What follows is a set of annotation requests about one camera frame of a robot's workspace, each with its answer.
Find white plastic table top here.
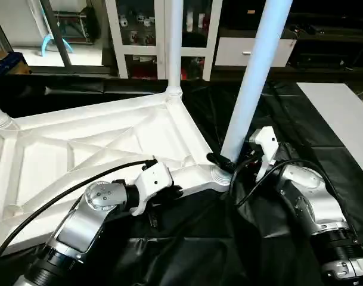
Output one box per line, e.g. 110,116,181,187
0,89,237,254

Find black work mat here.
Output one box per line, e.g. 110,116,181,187
0,74,363,286

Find white sheet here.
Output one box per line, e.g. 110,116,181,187
296,82,363,182

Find white low drawer unit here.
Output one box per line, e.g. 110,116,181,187
214,37,296,67

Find white glass-door cabinet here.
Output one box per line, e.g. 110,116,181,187
104,0,225,81

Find grey metal pole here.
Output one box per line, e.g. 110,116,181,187
39,0,73,67

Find blue cardboard box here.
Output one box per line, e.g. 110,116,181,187
0,52,30,75

